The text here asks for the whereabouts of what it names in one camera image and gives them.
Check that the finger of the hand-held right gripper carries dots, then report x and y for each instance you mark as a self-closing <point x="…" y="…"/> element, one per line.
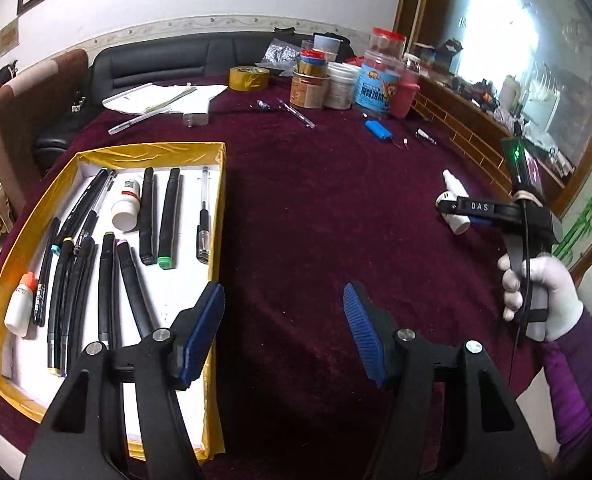
<point x="495" y="212"/>

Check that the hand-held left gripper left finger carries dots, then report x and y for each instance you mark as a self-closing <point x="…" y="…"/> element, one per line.
<point x="203" y="335"/>

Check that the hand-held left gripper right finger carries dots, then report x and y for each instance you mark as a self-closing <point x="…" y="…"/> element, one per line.
<point x="365" y="335"/>

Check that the white spray bottle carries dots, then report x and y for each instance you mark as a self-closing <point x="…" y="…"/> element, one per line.
<point x="453" y="187"/>

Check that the dark grey pen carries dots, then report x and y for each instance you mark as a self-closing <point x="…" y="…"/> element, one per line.
<point x="203" y="220"/>

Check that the black marker green cap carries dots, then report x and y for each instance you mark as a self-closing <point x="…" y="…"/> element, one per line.
<point x="168" y="215"/>

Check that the plain black marker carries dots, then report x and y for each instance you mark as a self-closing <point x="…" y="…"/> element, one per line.
<point x="147" y="215"/>

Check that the white pill bottle red label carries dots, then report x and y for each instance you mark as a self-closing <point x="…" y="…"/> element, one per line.
<point x="125" y="212"/>

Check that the clear ballpoint pen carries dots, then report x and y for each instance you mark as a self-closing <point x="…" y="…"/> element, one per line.
<point x="96" y="212"/>

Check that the thin black pen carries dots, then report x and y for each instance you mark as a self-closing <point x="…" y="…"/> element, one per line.
<point x="43" y="280"/>

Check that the black marker teal cap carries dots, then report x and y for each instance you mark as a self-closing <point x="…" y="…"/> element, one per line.
<point x="83" y="200"/>

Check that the small white dropper bottle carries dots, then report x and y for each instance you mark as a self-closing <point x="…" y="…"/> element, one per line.
<point x="18" y="310"/>

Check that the yellow-edged cardboard box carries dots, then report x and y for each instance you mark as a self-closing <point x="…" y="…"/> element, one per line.
<point x="141" y="149"/>

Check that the person's right forearm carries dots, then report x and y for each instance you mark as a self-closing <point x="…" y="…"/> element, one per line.
<point x="570" y="385"/>

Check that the person's right hand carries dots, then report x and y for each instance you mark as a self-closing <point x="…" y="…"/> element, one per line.
<point x="563" y="300"/>

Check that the metal nail clipper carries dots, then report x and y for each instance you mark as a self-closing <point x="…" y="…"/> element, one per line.
<point x="425" y="137"/>

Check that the bottle with pink sleeve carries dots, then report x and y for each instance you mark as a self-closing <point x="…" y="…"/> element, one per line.
<point x="405" y="95"/>

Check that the clear jar blue label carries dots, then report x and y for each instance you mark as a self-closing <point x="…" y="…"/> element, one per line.
<point x="375" y="90"/>

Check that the white plastic tub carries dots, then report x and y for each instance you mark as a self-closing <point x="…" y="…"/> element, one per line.
<point x="341" y="87"/>

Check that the clear jar red lid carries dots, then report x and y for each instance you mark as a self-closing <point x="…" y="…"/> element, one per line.
<point x="388" y="37"/>

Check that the wooden framed mirror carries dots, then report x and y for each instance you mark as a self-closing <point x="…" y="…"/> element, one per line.
<point x="415" y="10"/>

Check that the orange can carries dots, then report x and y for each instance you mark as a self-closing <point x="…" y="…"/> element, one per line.
<point x="308" y="92"/>

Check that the clear thin pen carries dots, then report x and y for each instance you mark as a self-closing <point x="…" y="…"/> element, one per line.
<point x="296" y="113"/>

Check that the white pen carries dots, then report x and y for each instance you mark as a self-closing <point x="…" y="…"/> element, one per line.
<point x="138" y="121"/>

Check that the yellow jar red lid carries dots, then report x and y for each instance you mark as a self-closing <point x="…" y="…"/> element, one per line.
<point x="312" y="62"/>

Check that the white paper sheets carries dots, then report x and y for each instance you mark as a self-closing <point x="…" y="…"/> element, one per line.
<point x="141" y="97"/>

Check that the yellow tape roll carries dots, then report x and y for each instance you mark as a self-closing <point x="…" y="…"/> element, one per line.
<point x="248" y="80"/>

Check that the silver foil bag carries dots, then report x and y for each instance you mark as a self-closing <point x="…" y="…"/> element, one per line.
<point x="281" y="57"/>

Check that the black leather sofa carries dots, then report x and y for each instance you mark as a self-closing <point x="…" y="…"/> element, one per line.
<point x="176" y="60"/>

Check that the brown chair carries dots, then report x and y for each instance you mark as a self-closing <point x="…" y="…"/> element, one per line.
<point x="26" y="110"/>

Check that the green bamboo wall sticker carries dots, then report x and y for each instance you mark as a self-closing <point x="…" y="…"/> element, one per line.
<point x="585" y="220"/>

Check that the small wall plaque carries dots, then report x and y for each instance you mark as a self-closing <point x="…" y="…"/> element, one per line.
<point x="8" y="37"/>

